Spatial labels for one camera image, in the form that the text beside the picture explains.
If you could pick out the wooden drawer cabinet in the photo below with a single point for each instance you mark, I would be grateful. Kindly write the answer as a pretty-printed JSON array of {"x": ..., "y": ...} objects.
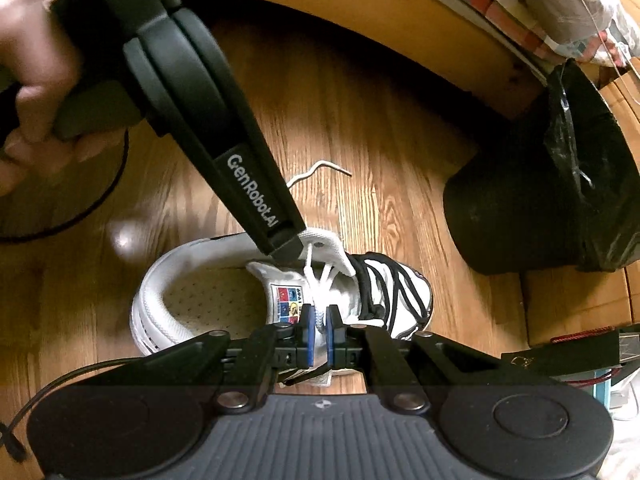
[{"x": 575, "y": 305}]

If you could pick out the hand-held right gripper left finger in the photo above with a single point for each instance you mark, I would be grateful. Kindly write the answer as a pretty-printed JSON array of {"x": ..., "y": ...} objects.
[{"x": 307, "y": 335}]

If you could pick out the white duvet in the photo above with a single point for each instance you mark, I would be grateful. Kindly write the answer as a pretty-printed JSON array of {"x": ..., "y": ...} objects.
[{"x": 550, "y": 5}]

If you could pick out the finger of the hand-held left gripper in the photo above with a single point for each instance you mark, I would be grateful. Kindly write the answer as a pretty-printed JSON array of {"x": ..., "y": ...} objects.
[{"x": 289, "y": 247}]

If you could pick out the black shoelace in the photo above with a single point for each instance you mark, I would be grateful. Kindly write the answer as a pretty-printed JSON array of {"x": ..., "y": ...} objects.
[{"x": 395, "y": 280}]

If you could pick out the black paper gift bag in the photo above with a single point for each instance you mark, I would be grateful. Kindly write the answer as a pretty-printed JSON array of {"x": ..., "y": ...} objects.
[{"x": 575, "y": 355}]

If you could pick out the black trash bin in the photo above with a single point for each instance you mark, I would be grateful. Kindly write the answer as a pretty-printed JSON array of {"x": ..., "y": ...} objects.
[{"x": 510, "y": 210}]

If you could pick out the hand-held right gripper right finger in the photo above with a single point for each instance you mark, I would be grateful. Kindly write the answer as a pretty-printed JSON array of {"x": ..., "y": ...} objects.
[{"x": 331, "y": 335}]

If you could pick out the light blue plastic bin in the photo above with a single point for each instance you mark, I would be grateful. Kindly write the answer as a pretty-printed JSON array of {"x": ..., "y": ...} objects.
[{"x": 602, "y": 395}]

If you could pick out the wooden bed frame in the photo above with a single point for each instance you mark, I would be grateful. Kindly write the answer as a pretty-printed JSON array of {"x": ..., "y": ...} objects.
[{"x": 350, "y": 10}]

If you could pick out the person's left hand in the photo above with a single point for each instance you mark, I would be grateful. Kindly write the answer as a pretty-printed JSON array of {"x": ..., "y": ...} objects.
[{"x": 40, "y": 50}]

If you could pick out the white sneaker shoe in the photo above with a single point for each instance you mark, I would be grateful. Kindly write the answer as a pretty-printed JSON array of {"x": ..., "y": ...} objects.
[{"x": 160, "y": 280}]

